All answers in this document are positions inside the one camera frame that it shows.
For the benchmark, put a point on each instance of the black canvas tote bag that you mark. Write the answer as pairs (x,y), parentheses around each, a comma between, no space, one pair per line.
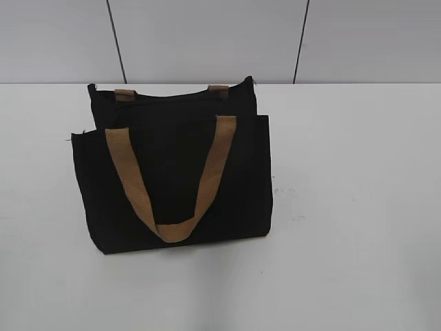
(171,137)

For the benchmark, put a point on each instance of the tan rear bag handle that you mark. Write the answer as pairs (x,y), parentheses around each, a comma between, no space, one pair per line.
(132,95)

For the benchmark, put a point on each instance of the tan bag handle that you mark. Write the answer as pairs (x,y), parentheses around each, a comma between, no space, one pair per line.
(127,167)
(132,95)

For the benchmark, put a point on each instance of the tan front bag handle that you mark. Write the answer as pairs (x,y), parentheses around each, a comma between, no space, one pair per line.
(127,167)

